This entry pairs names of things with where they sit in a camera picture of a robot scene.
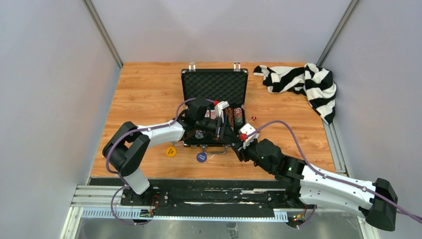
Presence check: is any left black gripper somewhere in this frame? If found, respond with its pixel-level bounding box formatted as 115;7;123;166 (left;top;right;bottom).
196;115;238;145

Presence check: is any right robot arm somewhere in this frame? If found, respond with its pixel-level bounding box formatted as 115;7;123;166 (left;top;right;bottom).
230;139;398;232

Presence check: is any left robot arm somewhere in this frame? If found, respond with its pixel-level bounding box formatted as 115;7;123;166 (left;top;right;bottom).
102;98;229;206

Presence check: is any red backed card deck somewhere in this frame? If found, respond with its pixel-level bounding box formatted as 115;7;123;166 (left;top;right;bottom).
205;110;216;119

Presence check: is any orange black chip column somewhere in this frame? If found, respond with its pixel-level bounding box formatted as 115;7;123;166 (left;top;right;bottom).
225;108;234;129

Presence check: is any blue tan chip column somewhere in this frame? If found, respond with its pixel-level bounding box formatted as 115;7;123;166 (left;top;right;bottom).
195;130;205;139

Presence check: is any blue small blind button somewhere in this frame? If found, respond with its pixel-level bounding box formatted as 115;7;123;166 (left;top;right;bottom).
196;152;208;163

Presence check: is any clear dealer button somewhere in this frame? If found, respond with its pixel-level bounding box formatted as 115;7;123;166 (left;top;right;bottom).
172;141;184;147

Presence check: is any black aluminium poker case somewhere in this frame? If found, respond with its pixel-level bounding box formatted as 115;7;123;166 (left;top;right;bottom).
181;62;249;135

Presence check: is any yellow round button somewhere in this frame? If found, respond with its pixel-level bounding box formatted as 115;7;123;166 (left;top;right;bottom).
165;146;177;157

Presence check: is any black white striped cloth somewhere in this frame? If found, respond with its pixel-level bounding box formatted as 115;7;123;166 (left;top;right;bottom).
253;63;337;124

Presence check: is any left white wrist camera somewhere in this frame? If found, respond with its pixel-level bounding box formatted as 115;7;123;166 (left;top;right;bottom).
214;101;229;118

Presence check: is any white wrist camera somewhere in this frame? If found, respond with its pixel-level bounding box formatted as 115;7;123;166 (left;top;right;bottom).
214;101;229;118
239;123;259;149

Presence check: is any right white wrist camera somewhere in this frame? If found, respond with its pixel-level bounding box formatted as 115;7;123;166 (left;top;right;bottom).
239;123;259;149

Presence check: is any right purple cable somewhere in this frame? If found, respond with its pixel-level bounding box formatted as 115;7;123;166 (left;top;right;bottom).
245;120;422;225

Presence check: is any purple cable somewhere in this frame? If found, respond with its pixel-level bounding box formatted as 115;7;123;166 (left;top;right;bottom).
105;98;216;227
245;120;422;225

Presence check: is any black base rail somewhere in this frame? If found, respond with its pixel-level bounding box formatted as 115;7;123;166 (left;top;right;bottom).
71;178;370;228

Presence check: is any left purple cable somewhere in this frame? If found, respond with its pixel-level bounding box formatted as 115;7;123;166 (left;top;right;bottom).
105;98;216;227

